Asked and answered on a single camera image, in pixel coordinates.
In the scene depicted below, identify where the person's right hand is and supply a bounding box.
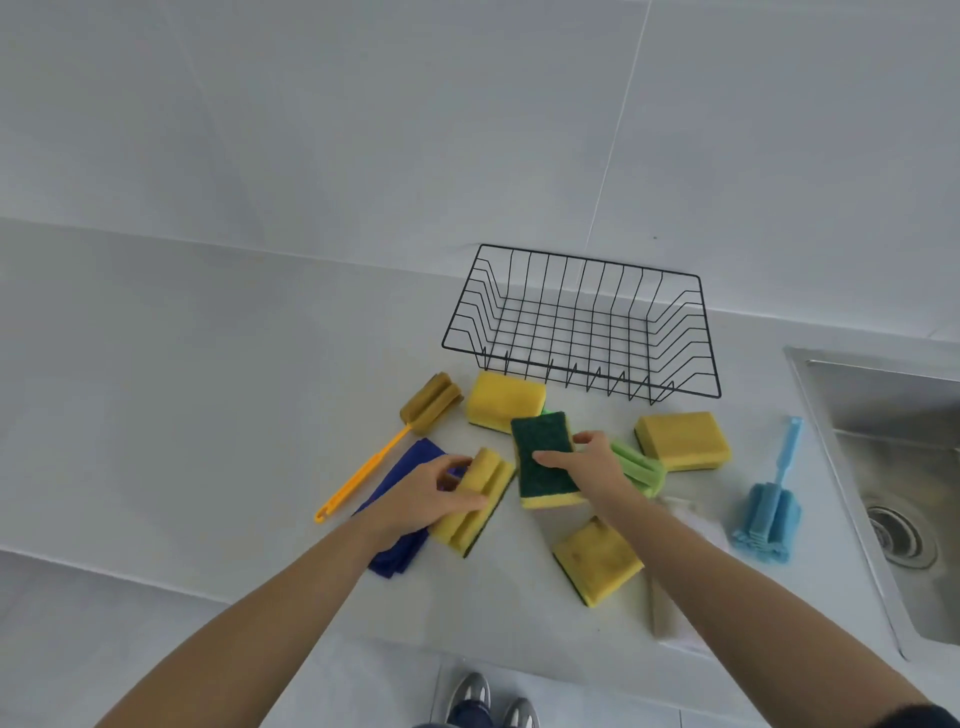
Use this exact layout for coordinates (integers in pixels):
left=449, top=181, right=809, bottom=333
left=532, top=430, right=639, bottom=519

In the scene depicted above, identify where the person's left hand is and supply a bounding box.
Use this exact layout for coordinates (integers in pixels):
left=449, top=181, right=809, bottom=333
left=358, top=453, right=489, bottom=551

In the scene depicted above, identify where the green-topped yellow scrub sponge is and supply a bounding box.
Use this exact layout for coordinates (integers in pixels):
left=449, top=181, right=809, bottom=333
left=510, top=411, right=588, bottom=511

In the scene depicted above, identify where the yellow sponge with groove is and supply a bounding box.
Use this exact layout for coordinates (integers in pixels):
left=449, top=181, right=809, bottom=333
left=429, top=447, right=517, bottom=558

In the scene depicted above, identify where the person's right forearm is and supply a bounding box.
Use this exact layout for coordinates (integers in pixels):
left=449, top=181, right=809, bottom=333
left=598, top=486, right=939, bottom=728

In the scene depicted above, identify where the person's left forearm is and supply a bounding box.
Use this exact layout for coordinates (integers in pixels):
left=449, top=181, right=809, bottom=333
left=93, top=513, right=406, bottom=728

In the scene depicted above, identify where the dark blue cloth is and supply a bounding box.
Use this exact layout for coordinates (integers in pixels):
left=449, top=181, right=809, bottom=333
left=352, top=438, right=471, bottom=580

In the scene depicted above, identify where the green sponge brush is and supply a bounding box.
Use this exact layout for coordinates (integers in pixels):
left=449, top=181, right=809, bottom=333
left=609, top=441, right=667, bottom=499

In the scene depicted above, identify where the person's grey left shoe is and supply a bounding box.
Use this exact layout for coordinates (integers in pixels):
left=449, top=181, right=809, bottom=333
left=447, top=672, right=493, bottom=728

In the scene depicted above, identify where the white cloth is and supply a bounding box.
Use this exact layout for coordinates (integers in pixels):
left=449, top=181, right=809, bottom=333
left=648, top=496, right=733, bottom=655

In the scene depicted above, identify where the light blue sponge brush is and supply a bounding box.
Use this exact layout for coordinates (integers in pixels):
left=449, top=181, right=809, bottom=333
left=732, top=417, right=804, bottom=564

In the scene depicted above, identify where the stainless steel sink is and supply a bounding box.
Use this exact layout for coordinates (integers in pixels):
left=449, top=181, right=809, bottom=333
left=783, top=346, right=960, bottom=663

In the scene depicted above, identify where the metal sink drain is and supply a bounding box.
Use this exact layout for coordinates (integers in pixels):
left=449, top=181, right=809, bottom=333
left=866, top=506, right=939, bottom=570

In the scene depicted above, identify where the person's dark sleeve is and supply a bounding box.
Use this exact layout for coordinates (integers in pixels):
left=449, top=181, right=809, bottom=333
left=870, top=703, right=960, bottom=728

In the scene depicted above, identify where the yellow-handled brown sponge brush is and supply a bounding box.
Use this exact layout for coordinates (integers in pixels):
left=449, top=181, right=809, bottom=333
left=314, top=372, right=464, bottom=525

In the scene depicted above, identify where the black wire basket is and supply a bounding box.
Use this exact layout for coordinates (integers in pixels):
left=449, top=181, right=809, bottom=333
left=441, top=243, right=723, bottom=406

